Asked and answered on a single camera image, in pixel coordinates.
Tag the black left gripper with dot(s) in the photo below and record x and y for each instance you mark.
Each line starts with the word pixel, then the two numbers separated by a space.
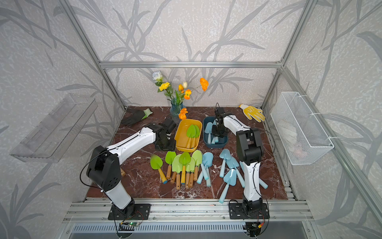
pixel 171 148

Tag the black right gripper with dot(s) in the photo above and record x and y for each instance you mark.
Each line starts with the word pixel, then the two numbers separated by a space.
pixel 215 133

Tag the blue plastic shovel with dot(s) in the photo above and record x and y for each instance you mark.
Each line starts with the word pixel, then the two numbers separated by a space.
pixel 230 180
pixel 261 182
pixel 213 140
pixel 224 155
pixel 233 164

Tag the light green square shovel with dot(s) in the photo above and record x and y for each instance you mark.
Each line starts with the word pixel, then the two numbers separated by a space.
pixel 176 169

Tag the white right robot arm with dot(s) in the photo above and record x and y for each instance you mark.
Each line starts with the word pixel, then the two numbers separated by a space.
pixel 249 149

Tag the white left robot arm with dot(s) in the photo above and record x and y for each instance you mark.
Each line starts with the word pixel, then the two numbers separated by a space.
pixel 104 166

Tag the dark teal storage box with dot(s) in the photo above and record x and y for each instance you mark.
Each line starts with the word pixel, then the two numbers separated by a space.
pixel 221 142

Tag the yellow storage box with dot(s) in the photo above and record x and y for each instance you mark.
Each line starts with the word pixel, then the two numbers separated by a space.
pixel 181 135

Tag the glass flower vase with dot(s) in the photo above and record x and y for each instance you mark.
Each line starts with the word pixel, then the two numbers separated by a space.
pixel 176 108

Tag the blue shovel pair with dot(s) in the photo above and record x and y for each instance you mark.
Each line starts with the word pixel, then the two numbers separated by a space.
pixel 207 162
pixel 200 177

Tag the black green work glove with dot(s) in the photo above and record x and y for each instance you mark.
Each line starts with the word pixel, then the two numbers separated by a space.
pixel 136 116

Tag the yellow dotted work glove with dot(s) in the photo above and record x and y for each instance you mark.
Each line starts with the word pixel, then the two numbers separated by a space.
pixel 252 112

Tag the artificial flower bouquet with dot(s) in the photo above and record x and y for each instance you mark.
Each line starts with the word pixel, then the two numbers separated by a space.
pixel 180 94

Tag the blue plastic shovel front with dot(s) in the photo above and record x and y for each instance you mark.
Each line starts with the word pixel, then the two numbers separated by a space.
pixel 230 180

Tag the green pointed shovel yellow handle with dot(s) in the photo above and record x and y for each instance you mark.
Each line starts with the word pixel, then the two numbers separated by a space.
pixel 185 158

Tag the light green shovel wooden handle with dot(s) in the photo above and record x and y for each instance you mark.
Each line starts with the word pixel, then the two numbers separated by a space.
pixel 190 168

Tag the green rake wooden handle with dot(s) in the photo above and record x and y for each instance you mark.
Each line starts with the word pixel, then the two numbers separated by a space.
pixel 123 173

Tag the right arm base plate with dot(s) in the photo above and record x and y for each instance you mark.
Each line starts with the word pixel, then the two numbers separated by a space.
pixel 248 210

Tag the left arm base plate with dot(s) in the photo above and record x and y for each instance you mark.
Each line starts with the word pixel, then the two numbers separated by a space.
pixel 131 212

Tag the white wire mesh basket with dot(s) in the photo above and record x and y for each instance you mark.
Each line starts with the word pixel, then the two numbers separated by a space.
pixel 302 135

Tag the aluminium frame rail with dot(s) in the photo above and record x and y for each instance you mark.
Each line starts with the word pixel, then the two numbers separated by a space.
pixel 96 210

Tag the clear plastic wall shelf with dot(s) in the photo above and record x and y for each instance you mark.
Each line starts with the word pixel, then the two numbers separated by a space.
pixel 49 141

